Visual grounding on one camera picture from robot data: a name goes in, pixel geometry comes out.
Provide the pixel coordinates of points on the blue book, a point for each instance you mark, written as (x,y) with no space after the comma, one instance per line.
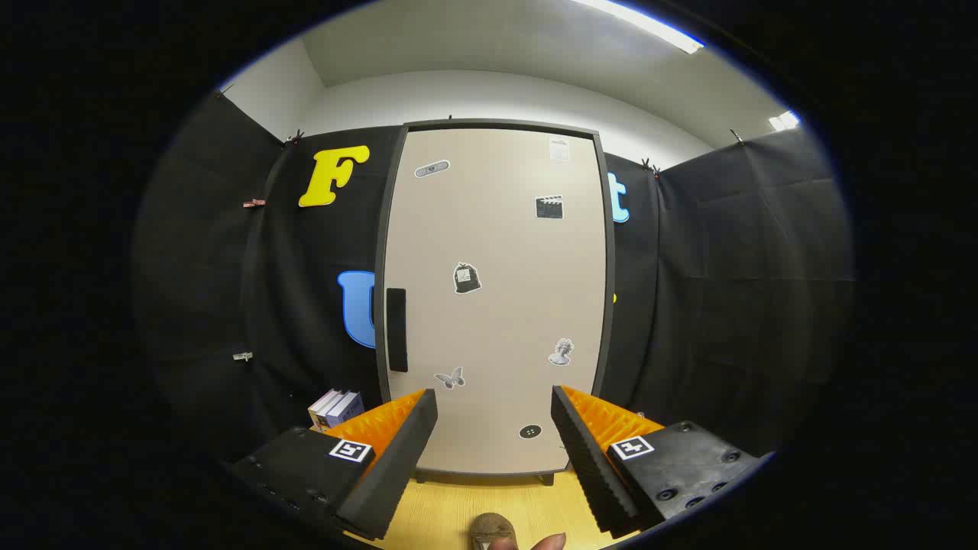
(345,406)

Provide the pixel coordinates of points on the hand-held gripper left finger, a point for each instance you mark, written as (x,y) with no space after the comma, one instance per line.
(397,466)

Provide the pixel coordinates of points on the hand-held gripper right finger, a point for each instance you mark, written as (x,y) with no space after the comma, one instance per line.
(592,473)

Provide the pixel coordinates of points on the brown fuzzy shoe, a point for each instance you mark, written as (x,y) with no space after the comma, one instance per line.
(491,529)

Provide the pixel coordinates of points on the grey shoe cabinet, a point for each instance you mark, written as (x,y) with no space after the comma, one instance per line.
(380,252)

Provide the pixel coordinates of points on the small ceiling light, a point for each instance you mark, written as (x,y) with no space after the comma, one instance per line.
(785,120)

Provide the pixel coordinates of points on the white book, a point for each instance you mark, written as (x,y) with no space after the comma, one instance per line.
(321,406)

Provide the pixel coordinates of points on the black backdrop cloth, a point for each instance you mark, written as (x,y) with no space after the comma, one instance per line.
(726,305)

